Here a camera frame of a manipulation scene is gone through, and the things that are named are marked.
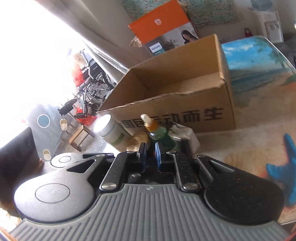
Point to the green dropper bottle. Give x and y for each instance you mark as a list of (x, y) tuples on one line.
[(158, 133)]

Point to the black exercise machine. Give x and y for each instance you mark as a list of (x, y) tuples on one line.
[(93, 86)]

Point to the brown cardboard box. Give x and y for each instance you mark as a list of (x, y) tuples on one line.
[(189, 85)]

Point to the white green label bottle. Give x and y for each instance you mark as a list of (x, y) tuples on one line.
[(111, 131)]

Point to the beach print table mat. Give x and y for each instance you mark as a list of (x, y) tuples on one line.
[(263, 142)]

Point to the grey blue dotted rug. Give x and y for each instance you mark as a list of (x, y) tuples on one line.
[(44, 120)]

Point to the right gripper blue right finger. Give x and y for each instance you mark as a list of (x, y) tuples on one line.
[(161, 156)]

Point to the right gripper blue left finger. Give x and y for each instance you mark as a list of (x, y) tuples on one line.
[(142, 156)]

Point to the white water dispenser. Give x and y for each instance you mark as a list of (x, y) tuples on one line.
[(268, 25)]

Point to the floral teal hanging cloth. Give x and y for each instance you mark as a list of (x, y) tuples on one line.
[(200, 12)]

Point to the orange Philips product box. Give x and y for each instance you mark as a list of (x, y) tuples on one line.
[(162, 29)]

